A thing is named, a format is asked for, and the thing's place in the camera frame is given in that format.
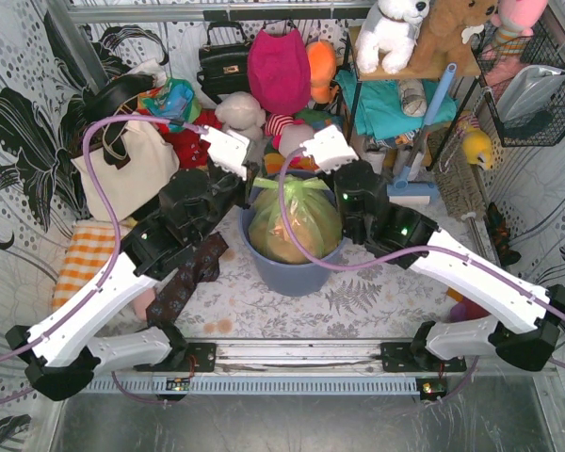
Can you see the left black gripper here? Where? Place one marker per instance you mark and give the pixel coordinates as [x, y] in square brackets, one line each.
[235, 181]

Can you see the green plastic trash bag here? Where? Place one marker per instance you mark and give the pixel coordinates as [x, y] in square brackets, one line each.
[314, 219]

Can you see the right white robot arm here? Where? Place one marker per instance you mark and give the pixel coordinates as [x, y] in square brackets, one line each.
[521, 326]

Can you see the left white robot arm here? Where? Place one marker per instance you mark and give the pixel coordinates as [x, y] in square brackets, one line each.
[154, 249]

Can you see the cream canvas tote bag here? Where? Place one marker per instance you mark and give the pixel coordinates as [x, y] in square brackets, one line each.
[152, 163]

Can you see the blue trash bin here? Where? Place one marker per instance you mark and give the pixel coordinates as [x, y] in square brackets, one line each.
[288, 280]

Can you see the magenta felt bag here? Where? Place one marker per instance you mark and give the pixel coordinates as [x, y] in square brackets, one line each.
[279, 72]

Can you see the red garment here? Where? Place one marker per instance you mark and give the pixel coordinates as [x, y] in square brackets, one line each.
[190, 148]

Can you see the white fluffy plush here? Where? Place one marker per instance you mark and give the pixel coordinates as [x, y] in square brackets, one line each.
[242, 113]

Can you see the dark patterned necktie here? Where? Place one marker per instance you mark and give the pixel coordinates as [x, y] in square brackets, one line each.
[203, 267]

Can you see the pink pig plush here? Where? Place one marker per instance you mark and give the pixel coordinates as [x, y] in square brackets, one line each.
[287, 133]

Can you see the colourful silk scarf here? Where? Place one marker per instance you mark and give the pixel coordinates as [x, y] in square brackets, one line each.
[176, 100]

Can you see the black leather handbag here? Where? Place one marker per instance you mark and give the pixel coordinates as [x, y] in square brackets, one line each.
[224, 68]

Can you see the orange checkered towel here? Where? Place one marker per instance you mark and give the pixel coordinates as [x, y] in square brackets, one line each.
[90, 248]

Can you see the black hat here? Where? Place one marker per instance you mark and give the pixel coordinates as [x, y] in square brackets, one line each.
[117, 92]

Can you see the orange plush toy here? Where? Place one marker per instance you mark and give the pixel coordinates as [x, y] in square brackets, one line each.
[322, 61]

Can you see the teal cloth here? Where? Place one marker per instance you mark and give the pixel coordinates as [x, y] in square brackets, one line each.
[379, 112]

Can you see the blue floor squeegee head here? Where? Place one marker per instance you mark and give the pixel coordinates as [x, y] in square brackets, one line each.
[413, 193]

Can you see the grey chenille mop head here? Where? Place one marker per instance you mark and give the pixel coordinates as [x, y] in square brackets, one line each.
[457, 183]

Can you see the white plush dog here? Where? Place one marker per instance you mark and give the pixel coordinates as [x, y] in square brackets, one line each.
[388, 35]

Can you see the yellow plush toy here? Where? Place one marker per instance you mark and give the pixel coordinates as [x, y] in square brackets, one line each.
[476, 145]

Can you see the brown teddy bear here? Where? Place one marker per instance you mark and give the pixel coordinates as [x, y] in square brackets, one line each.
[448, 30]

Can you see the wooden shelf board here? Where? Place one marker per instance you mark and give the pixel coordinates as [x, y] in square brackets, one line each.
[433, 71]

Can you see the silver foil pouch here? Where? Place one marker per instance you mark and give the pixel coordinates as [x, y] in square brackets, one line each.
[529, 91]

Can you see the pink plush toy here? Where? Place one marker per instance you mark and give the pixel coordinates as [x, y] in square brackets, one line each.
[514, 19]

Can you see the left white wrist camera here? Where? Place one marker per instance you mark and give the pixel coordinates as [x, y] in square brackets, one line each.
[228, 150]

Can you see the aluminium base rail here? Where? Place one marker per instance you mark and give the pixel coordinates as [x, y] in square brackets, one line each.
[292, 358]

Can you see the black wire basket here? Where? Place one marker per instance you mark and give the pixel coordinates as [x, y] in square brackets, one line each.
[500, 63]

